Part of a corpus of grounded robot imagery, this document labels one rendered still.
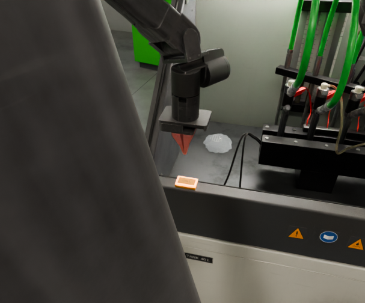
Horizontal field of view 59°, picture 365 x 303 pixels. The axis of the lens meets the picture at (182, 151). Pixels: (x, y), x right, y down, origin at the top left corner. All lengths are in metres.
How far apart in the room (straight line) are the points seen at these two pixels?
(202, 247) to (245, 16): 0.72
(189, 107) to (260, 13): 0.56
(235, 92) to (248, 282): 0.64
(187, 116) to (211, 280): 0.56
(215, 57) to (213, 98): 0.57
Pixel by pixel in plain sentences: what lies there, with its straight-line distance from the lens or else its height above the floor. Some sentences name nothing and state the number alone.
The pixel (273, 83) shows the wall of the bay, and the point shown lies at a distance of 1.20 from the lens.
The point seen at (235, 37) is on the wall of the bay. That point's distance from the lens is 1.15.
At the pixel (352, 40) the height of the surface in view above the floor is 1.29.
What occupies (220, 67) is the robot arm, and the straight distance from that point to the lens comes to 0.67.
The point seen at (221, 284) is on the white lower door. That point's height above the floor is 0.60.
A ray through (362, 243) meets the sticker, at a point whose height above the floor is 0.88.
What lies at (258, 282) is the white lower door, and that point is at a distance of 1.01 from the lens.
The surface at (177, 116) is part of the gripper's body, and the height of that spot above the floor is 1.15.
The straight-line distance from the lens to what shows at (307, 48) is 0.67.
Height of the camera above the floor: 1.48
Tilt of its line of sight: 36 degrees down
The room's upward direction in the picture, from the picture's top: straight up
